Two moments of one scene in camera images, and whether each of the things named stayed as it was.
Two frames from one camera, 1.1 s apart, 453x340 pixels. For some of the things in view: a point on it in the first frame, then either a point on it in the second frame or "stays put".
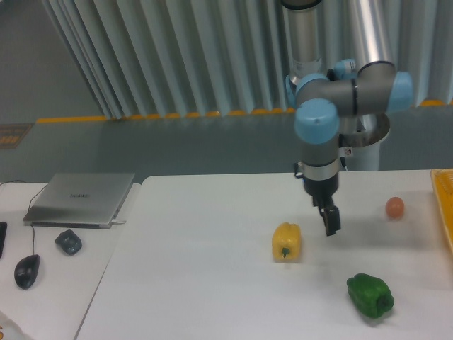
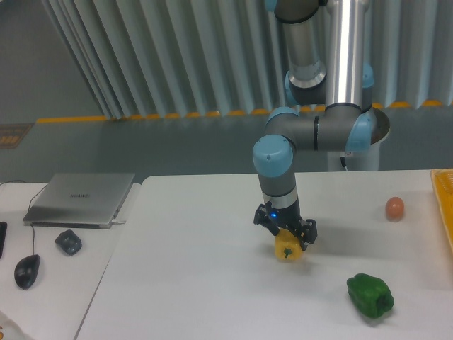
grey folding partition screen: (168, 58) stays put
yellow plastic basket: (443, 185) stays put
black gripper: (322, 191) → (288, 217)
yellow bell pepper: (286, 241) stays put
